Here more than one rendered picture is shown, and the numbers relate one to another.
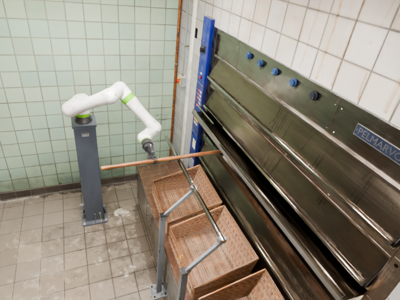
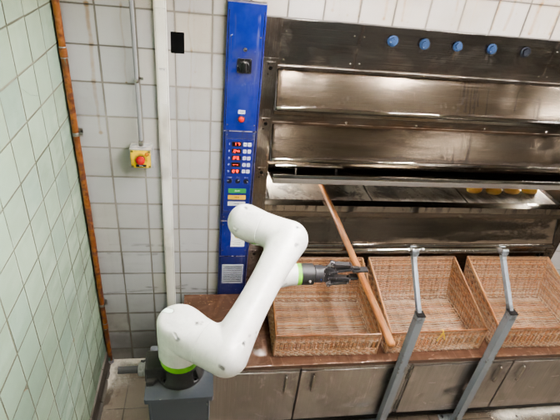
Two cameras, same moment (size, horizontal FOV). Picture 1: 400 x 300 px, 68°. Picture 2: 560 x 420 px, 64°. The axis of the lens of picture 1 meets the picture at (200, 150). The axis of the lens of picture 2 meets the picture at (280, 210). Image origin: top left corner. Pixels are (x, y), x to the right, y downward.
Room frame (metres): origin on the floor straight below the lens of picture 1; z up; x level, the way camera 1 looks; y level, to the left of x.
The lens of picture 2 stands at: (1.85, 1.91, 2.44)
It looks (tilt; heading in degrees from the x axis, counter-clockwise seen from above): 33 degrees down; 284
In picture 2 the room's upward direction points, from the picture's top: 7 degrees clockwise
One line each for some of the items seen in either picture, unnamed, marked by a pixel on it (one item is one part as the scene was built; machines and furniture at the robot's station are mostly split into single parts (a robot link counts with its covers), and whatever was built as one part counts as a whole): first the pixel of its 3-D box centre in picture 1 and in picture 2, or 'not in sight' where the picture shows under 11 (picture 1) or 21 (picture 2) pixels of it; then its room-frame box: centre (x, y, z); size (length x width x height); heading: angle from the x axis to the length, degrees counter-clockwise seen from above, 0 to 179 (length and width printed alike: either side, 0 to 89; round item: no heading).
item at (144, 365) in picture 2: (83, 115); (162, 364); (2.38, 1.10, 1.23); 0.26 x 0.15 x 0.06; 26
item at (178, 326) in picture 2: (81, 105); (182, 338); (2.32, 1.08, 1.36); 0.16 x 0.13 x 0.19; 171
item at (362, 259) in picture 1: (263, 153); (443, 147); (1.62, -0.41, 1.54); 1.79 x 0.11 x 0.19; 25
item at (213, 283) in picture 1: (209, 248); (422, 301); (1.50, -0.17, 0.72); 0.56 x 0.49 x 0.28; 26
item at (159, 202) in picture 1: (184, 197); (321, 303); (2.03, 0.08, 0.72); 0.56 x 0.49 x 0.28; 24
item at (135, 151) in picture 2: (182, 80); (142, 156); (2.96, 0.27, 1.46); 0.10 x 0.07 x 0.10; 25
